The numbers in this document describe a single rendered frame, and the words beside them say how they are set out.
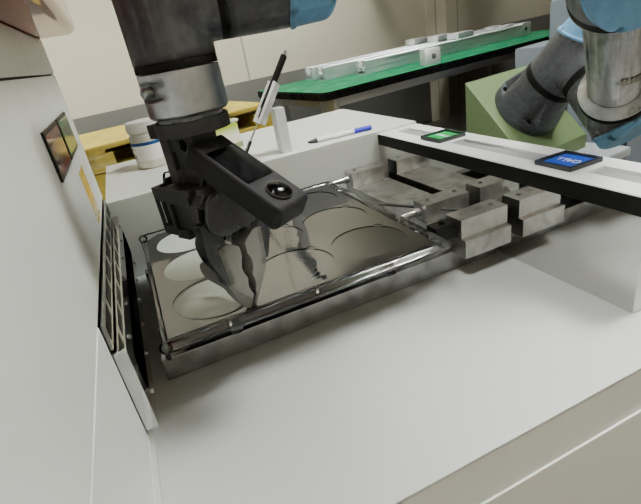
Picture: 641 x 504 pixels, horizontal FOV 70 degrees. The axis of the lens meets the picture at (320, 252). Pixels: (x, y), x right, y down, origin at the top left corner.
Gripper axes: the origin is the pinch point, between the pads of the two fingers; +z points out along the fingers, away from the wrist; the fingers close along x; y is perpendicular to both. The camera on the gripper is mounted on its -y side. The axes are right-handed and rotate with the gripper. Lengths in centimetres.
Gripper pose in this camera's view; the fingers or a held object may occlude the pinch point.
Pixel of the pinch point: (253, 297)
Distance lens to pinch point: 51.9
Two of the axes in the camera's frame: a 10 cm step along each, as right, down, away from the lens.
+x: -5.9, 4.4, -6.8
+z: 1.6, 8.9, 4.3
